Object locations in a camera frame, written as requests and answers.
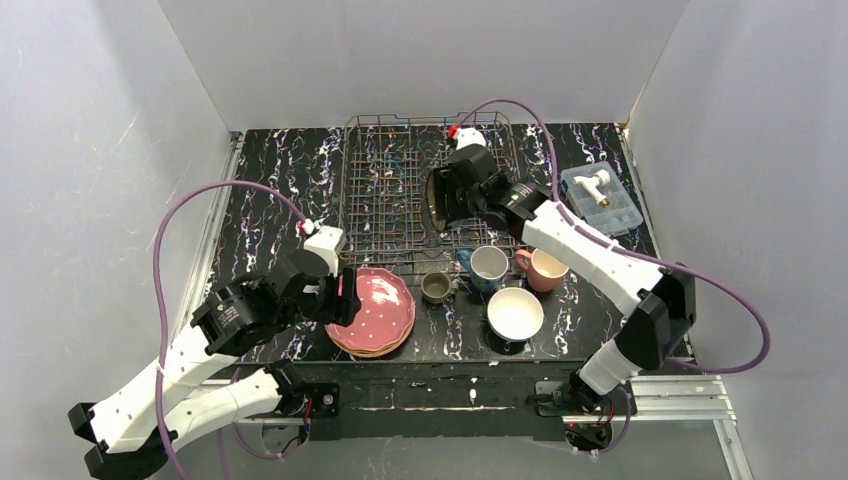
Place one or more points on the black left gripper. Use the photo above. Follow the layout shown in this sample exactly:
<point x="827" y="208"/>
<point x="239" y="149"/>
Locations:
<point x="340" y="297"/>

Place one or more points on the grey wire dish rack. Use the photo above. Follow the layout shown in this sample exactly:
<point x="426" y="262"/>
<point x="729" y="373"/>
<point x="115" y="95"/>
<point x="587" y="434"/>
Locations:
<point x="386" y="162"/>

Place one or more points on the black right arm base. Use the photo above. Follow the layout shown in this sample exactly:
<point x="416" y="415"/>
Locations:
<point x="606" y="418"/>

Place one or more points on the pink bottom plate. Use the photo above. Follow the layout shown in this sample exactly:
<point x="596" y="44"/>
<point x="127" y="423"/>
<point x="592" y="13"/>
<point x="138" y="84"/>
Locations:
<point x="373" y="354"/>

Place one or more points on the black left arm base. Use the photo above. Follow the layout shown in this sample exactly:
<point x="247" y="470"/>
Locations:
<point x="302" y="400"/>

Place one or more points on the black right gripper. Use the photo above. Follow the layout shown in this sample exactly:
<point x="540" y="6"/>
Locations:
<point x="456" y="191"/>

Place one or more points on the blue handled mug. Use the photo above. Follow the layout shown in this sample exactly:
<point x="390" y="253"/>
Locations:
<point x="486" y="265"/>

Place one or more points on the pink polka dot plate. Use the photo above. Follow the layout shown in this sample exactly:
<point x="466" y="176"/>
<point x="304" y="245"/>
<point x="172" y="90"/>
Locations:
<point x="388" y="309"/>

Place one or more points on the white bowl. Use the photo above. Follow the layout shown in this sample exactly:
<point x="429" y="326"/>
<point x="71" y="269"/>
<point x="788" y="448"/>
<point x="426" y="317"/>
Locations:
<point x="515" y="314"/>

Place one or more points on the small grey cup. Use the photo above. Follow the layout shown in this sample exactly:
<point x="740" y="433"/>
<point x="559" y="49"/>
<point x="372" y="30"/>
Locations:
<point x="438" y="287"/>

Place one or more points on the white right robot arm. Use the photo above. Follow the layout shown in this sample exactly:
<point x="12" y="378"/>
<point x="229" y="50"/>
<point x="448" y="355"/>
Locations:
<point x="657" y="302"/>

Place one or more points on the pink handled mug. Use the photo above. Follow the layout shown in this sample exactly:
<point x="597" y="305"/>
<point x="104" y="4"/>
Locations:
<point x="543" y="271"/>

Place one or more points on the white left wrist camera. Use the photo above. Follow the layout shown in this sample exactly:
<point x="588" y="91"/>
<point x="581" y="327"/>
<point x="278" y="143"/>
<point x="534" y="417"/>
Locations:
<point x="325" y="241"/>

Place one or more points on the clear plastic parts box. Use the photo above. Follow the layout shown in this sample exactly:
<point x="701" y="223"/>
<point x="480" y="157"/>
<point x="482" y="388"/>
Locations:
<point x="619" y="217"/>

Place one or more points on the teal bowl beige inside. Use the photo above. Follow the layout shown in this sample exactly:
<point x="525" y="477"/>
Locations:
<point x="434" y="199"/>

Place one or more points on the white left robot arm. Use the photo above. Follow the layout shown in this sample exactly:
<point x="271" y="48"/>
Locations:
<point x="136" y="431"/>

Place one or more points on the white pipe fitting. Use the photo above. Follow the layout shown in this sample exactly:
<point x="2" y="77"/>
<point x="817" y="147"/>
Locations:
<point x="592" y="185"/>

